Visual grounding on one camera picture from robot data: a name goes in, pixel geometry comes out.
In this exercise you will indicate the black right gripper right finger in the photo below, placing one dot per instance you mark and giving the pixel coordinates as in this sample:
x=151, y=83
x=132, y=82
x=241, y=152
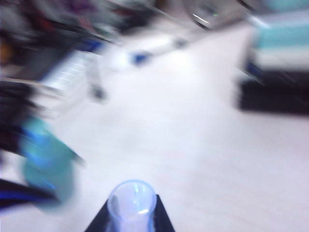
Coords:
x=161, y=217

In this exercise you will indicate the white flat box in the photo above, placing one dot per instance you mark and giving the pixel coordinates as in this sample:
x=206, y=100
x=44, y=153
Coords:
x=70, y=72

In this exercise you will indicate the white spine book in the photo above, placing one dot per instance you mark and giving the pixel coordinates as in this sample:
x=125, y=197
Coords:
x=285, y=59

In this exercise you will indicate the white adapter blue connector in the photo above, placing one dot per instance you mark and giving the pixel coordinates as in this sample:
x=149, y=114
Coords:
x=149, y=52

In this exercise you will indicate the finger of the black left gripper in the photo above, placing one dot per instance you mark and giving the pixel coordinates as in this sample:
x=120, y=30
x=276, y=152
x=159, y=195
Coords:
x=24, y=194

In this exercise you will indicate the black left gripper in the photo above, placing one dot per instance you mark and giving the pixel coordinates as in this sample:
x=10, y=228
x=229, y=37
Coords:
x=14, y=116

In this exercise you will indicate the teal spray bottle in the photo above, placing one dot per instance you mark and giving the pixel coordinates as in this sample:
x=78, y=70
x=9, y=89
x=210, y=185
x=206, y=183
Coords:
x=48, y=164

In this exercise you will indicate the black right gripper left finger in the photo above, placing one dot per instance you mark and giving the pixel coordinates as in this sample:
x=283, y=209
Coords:
x=101, y=220

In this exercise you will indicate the clear plastic sprayer lid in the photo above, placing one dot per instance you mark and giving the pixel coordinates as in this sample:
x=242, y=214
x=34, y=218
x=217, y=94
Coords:
x=131, y=205

